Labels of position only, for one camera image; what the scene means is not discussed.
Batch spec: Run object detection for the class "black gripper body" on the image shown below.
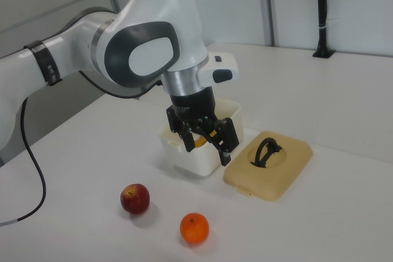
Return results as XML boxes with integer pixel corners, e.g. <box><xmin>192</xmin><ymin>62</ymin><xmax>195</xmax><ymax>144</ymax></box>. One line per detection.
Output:
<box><xmin>168</xmin><ymin>87</ymin><xmax>219</xmax><ymax>122</ymax></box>

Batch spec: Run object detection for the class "red apple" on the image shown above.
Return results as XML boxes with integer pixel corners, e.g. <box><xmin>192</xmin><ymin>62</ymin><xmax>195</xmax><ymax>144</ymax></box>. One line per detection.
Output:
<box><xmin>120</xmin><ymin>183</ymin><xmax>151</xmax><ymax>215</ymax></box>

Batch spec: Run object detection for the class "orange fruit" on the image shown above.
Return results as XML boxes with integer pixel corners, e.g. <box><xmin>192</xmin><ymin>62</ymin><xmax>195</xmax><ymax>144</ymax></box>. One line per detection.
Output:
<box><xmin>179</xmin><ymin>212</ymin><xmax>210</xmax><ymax>244</ymax></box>

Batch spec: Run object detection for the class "white plastic container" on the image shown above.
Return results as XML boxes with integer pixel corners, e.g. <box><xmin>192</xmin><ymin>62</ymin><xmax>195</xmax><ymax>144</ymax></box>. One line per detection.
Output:
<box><xmin>158</xmin><ymin>97</ymin><xmax>244</xmax><ymax>178</ymax></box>

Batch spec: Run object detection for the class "yellow toy banana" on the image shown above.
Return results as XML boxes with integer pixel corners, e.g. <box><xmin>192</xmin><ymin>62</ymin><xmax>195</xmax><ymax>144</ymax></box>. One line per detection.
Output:
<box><xmin>192</xmin><ymin>131</ymin><xmax>219</xmax><ymax>148</ymax></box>

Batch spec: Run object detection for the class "black pole with base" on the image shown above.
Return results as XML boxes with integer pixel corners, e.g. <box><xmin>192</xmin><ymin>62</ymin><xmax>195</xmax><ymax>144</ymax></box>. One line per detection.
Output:
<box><xmin>312</xmin><ymin>0</ymin><xmax>334</xmax><ymax>59</ymax></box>

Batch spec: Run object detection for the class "beige lid with black handle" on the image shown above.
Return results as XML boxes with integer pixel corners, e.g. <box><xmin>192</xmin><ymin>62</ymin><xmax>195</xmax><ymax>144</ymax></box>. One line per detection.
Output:
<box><xmin>223</xmin><ymin>130</ymin><xmax>314</xmax><ymax>203</ymax></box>

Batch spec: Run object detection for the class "grey upright partition post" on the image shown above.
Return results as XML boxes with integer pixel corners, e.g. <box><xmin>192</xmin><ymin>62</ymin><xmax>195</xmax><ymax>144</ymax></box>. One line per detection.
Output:
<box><xmin>257</xmin><ymin>0</ymin><xmax>276</xmax><ymax>47</ymax></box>

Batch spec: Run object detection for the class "black cable strap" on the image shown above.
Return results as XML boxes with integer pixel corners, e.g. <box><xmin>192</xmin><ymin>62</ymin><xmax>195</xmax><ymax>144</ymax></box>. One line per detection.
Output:
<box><xmin>23</xmin><ymin>39</ymin><xmax>64</xmax><ymax>87</ymax></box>

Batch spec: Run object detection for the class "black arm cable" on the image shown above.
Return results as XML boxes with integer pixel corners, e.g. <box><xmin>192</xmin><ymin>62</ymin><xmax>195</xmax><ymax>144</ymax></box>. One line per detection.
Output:
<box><xmin>0</xmin><ymin>68</ymin><xmax>163</xmax><ymax>226</ymax></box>

